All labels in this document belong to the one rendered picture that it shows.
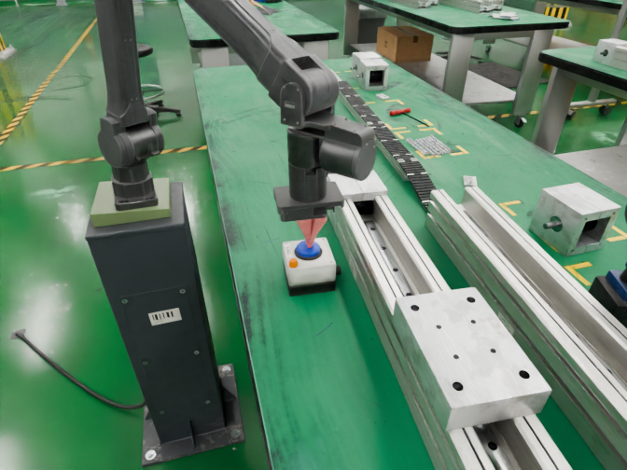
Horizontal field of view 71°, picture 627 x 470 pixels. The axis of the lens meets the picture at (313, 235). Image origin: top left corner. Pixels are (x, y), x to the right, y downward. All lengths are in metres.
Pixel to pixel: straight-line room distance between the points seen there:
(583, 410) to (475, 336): 0.17
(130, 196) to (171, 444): 0.82
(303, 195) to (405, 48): 4.14
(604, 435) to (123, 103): 0.89
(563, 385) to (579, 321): 0.10
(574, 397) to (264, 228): 0.60
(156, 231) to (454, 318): 0.65
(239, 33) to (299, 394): 0.49
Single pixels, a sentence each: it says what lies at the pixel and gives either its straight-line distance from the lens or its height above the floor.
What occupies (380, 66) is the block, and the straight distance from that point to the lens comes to 1.78.
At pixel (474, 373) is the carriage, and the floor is 0.90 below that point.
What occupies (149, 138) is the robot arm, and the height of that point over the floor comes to 0.94.
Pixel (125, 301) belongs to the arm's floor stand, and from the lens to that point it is 1.09.
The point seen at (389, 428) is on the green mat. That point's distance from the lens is 0.60.
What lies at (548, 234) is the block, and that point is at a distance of 0.97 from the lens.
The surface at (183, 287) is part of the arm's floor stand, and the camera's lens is 1.07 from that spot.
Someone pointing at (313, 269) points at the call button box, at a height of 0.83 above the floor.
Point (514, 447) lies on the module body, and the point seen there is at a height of 0.84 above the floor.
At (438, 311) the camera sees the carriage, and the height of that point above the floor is 0.90.
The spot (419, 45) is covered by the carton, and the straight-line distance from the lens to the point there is 4.79.
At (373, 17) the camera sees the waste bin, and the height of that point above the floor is 0.45.
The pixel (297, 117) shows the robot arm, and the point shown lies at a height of 1.09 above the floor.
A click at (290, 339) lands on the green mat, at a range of 0.68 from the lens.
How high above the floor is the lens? 1.29
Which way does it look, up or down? 35 degrees down
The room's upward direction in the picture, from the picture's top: straight up
